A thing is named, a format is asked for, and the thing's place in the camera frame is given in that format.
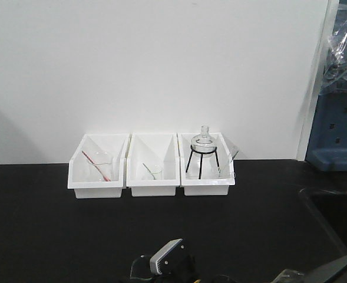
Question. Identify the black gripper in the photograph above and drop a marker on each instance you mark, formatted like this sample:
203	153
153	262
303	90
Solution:
180	268

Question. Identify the clear glass beaker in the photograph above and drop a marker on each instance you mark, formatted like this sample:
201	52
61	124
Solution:
140	269

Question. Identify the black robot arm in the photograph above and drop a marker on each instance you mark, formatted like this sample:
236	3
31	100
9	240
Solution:
333	271

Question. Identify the small beaker in middle bin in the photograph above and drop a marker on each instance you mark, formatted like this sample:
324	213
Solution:
158	171

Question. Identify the large glass beaker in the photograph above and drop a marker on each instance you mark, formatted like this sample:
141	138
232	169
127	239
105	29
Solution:
101	166

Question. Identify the white right storage bin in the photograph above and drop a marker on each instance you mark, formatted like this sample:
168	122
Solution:
214	181

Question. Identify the white storage bin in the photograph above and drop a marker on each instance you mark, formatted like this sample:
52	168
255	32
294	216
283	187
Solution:
214	181
153	149
97	167

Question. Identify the green stirring rod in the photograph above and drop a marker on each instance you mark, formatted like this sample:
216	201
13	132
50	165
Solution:
150	172

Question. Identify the white middle storage bin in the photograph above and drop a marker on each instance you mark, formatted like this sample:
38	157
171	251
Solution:
153	149

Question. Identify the red stirring rod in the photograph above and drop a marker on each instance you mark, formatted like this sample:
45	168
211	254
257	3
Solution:
95	165

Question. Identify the round-bottom glass flask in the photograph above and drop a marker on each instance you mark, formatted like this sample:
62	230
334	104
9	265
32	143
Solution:
203	142

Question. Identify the white left storage bin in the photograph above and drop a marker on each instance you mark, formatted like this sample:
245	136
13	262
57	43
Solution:
97	167

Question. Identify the black lab sink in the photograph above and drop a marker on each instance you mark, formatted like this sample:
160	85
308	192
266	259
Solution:
329	208

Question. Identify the blue pegboard drying rack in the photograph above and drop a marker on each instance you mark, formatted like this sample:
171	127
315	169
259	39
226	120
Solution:
327	147

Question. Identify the clear plastic bag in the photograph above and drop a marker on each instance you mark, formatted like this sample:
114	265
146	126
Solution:
335	72

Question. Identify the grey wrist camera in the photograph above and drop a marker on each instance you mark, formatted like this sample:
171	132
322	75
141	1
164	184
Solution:
160	257

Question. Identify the black wire tripod stand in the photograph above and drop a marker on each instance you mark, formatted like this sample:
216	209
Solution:
202	153

